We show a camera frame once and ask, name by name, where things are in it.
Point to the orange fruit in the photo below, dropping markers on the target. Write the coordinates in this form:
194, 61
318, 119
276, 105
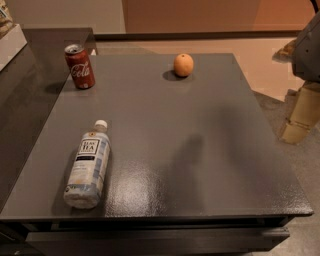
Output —
183, 65

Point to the white box on counter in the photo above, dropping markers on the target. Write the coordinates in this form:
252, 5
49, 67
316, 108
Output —
11, 44

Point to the tea bottle with white cap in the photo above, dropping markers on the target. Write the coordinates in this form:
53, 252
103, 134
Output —
85, 184

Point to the red coke can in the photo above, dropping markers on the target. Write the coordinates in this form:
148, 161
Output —
80, 67

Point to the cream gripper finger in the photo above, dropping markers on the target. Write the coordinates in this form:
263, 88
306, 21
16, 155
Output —
305, 114

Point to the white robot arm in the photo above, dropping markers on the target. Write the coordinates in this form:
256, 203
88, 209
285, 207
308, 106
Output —
305, 65

